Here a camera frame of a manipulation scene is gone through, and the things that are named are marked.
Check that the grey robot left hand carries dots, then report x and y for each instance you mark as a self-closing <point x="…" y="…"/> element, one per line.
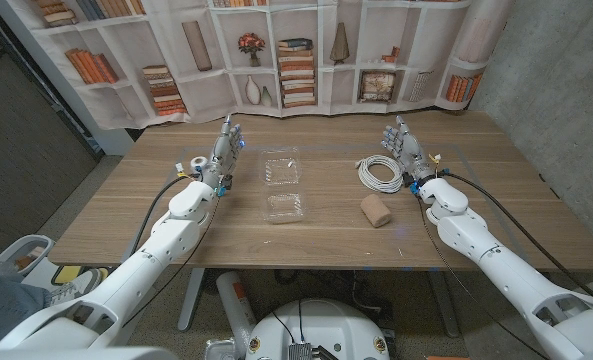
<point x="223" y="155"/>

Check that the white sneaker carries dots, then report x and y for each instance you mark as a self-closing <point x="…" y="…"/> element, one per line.
<point x="76" y="287"/>

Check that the clear plastic clamshell container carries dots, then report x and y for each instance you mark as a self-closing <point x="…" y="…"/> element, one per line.
<point x="282" y="207"/>

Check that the yellow and black floor item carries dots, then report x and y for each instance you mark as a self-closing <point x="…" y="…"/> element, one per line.
<point x="68" y="274"/>

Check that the white roll with orange label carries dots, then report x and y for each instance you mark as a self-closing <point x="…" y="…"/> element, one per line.
<point x="231" y="300"/>

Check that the printed bookshelf backdrop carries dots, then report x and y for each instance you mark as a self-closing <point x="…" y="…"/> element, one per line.
<point x="201" y="95"/>

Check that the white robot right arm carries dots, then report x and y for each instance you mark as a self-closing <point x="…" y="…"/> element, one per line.
<point x="501" y="270"/>

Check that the grey table leg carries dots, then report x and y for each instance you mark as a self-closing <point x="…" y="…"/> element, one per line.
<point x="190" y="305"/>
<point x="446" y="310"/>

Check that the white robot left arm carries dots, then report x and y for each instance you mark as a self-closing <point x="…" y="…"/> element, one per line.
<point x="141" y="260"/>

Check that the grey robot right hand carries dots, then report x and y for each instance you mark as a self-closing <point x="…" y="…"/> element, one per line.
<point x="410" y="150"/>

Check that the white plastic bin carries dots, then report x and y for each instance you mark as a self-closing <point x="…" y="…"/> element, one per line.
<point x="8" y="250"/>

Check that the aluminium foil tray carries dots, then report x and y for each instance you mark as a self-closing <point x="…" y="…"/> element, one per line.
<point x="221" y="349"/>

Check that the tan bandage roll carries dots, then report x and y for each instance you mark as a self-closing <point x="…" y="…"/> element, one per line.
<point x="376" y="210"/>

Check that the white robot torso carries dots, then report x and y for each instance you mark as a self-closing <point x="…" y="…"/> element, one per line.
<point x="326" y="325"/>

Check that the person's leg in blue jeans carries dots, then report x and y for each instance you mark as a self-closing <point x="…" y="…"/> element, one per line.
<point x="1" y="305"/>

